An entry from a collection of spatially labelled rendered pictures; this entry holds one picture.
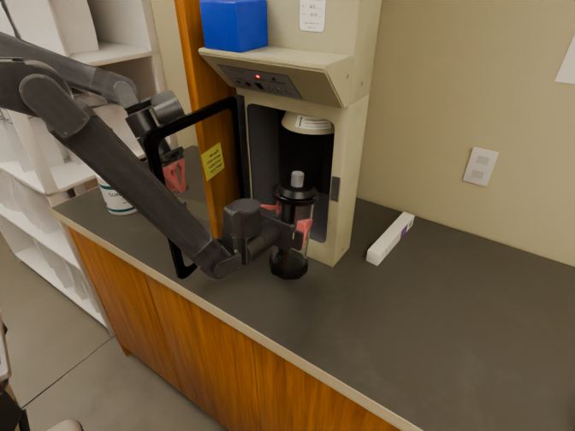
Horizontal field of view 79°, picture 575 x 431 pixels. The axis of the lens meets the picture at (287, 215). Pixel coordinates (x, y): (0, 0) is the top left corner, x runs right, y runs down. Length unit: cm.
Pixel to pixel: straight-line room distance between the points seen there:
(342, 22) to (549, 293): 87
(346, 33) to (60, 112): 53
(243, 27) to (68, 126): 43
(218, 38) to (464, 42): 66
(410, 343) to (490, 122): 66
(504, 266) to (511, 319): 21
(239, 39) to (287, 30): 12
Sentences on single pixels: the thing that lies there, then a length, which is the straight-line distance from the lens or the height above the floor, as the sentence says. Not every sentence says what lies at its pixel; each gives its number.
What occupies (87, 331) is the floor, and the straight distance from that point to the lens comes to 234.
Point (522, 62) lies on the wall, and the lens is 114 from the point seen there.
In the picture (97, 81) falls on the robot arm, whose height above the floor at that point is 145.
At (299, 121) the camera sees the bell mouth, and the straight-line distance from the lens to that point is 90.
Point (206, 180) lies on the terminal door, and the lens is 90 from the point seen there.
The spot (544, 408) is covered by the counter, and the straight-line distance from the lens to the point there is 93.
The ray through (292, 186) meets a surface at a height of 125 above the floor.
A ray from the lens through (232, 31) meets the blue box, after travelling 80.
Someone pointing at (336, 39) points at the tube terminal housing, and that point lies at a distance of 78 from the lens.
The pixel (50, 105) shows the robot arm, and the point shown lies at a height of 152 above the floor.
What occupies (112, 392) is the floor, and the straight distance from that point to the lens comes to 205.
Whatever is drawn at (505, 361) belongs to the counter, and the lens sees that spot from 96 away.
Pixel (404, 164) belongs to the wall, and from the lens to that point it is 128.
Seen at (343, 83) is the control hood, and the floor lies 146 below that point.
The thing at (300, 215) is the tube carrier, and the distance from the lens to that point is 79.
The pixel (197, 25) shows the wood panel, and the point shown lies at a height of 155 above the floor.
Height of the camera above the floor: 164
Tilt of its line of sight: 35 degrees down
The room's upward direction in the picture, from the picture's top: straight up
